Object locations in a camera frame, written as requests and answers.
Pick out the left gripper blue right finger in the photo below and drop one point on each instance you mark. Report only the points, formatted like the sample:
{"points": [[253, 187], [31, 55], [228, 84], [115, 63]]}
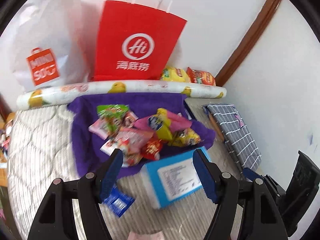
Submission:
{"points": [[201, 164]]}

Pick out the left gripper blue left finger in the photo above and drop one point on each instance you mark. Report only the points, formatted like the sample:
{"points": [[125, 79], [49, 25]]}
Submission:
{"points": [[110, 173]]}

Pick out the yellow snack packet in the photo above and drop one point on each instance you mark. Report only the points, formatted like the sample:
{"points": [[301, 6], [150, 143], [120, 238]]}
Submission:
{"points": [[184, 138]]}

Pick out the colourful cartoon snack packet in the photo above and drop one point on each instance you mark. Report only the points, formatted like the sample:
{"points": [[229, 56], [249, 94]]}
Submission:
{"points": [[130, 141]]}

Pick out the pink snack packet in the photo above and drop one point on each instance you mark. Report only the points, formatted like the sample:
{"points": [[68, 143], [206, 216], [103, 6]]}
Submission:
{"points": [[100, 128]]}

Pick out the red snack packet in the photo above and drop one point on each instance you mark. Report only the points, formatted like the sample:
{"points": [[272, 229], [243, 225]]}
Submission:
{"points": [[151, 150]]}

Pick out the pale pink nougat packet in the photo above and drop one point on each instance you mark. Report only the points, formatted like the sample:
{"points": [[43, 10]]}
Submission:
{"points": [[154, 236]]}

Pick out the green snack packet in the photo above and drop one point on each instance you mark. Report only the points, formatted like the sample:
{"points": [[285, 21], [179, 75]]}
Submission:
{"points": [[113, 116]]}

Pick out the pink yellow snack bag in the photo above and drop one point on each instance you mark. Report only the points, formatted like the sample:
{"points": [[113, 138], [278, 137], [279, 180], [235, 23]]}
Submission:
{"points": [[163, 124]]}

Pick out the small blue wrapper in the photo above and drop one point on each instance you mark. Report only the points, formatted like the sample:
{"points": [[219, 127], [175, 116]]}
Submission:
{"points": [[118, 202]]}

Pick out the blue tissue pack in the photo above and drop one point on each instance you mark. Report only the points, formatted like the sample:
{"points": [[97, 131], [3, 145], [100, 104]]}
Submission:
{"points": [[170, 179]]}

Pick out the grey checked folded cloth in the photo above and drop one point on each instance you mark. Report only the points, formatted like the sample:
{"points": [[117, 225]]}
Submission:
{"points": [[237, 138]]}

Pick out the purple towel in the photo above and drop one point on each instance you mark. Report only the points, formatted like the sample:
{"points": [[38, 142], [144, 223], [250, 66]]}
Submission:
{"points": [[86, 145]]}

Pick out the orange chips bag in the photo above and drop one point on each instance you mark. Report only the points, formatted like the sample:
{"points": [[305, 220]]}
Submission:
{"points": [[201, 77]]}

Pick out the yellow chips bag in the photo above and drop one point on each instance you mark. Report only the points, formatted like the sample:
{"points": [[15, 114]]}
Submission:
{"points": [[174, 75]]}

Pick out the fruit print paper roll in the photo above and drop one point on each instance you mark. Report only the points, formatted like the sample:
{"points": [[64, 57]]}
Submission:
{"points": [[65, 94]]}

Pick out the red paper shopping bag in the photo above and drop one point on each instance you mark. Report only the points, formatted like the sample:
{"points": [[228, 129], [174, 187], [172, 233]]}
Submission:
{"points": [[134, 41]]}

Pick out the white Miniso plastic bag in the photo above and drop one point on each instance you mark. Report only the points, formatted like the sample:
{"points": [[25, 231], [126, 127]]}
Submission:
{"points": [[46, 44]]}

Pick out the brown wooden door frame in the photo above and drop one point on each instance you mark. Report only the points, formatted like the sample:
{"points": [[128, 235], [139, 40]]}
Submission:
{"points": [[249, 40]]}

